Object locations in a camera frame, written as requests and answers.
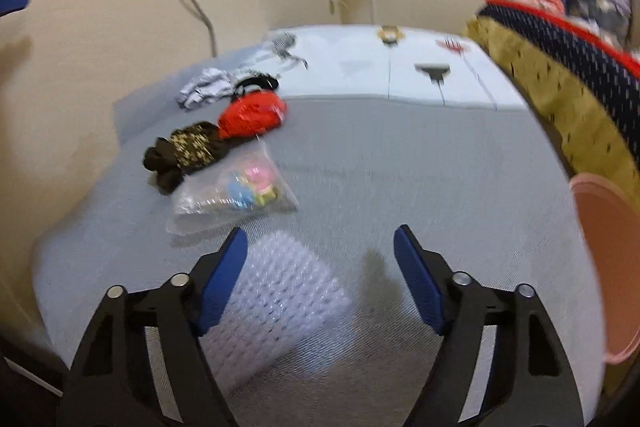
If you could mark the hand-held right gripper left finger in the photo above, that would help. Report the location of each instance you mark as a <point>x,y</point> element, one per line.
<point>222,282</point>

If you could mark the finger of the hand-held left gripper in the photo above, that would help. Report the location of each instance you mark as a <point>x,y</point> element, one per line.
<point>14,3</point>

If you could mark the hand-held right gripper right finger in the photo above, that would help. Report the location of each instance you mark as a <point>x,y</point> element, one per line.
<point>420,282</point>

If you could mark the clear bubble wrap sheet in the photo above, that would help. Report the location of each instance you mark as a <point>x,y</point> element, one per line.
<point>280,302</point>

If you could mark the pink plastic bin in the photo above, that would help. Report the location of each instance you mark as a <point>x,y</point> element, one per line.
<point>610,267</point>

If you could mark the clear bag with toys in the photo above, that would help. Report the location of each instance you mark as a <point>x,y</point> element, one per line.
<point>240,192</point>

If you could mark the grey table cloth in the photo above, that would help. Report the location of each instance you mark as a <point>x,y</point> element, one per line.
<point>400,157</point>

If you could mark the black gold wrapper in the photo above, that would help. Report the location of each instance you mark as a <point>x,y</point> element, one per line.
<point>192,147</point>

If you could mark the red foil packet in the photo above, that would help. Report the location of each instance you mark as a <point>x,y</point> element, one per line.
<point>252,114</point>

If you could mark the crumpled black white wrapper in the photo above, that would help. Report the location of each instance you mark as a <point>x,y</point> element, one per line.
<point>205,88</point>

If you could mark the black plastic scrap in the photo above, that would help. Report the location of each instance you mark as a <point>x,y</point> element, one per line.
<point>257,83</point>

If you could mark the striped black white wrapper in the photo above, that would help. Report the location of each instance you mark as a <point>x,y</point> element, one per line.
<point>280,47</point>

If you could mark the red floral blanket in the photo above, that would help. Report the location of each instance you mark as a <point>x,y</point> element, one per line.
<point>590,39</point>

